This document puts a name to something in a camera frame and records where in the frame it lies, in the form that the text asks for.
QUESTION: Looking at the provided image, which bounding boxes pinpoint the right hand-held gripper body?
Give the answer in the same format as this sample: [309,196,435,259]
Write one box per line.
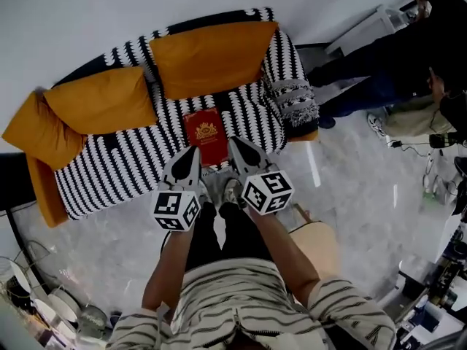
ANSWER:
[229,136,295,217]

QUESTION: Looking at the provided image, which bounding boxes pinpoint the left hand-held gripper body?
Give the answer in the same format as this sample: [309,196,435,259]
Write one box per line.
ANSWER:
[151,146,202,233]

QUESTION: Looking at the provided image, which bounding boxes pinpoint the red book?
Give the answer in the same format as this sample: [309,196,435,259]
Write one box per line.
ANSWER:
[182,107,231,168]

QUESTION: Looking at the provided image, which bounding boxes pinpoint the black white patterned sofa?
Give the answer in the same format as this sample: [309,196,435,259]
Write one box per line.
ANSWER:
[1,7,320,229]

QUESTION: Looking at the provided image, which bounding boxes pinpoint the person's left forearm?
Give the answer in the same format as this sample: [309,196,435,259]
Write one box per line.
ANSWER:
[141,227,200,311]

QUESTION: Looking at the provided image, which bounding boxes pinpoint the person's right forearm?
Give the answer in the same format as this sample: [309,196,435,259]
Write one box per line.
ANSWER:
[247,204,322,311]

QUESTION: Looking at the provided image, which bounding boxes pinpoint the person's left shoe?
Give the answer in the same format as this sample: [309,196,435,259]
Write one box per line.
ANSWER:
[198,179,213,204]

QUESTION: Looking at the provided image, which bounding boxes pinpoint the person's shoe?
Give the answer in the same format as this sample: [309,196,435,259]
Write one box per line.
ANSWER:
[221,178,244,208]
[198,179,213,204]

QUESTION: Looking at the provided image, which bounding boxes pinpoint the person's right shoe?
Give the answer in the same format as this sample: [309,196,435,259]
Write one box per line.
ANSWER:
[221,178,244,208]

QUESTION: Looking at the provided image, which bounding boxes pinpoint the person's black trousers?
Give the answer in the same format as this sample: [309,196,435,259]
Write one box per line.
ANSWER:
[184,201,275,271]

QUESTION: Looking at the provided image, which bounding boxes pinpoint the grey fringed throw blanket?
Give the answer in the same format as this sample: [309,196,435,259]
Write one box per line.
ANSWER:
[271,78,320,129]

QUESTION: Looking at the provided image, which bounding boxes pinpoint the large orange cushion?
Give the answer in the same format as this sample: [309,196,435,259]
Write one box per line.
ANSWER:
[148,21,280,101]

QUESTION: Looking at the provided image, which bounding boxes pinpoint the medium orange cushion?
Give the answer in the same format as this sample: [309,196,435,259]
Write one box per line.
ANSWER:
[42,66,159,136]

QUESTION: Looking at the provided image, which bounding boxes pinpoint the person's striped jacket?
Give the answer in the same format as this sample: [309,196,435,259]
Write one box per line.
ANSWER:
[105,257,398,350]

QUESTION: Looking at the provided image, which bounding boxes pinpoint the grey round bowl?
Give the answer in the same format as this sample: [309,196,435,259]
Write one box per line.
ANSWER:
[77,303,109,338]

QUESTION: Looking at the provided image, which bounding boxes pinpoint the small orange cushion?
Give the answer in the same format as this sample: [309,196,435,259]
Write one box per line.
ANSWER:
[1,90,89,171]

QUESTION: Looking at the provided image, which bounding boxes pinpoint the white cabinet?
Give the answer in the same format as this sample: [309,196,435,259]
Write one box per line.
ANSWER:
[325,4,417,56]

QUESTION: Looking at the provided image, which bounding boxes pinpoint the black equipment rack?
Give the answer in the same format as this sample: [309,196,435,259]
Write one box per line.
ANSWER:
[395,227,467,350]

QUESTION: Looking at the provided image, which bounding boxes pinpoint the black floor cable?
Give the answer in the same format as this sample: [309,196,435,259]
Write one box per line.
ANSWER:
[385,138,441,157]

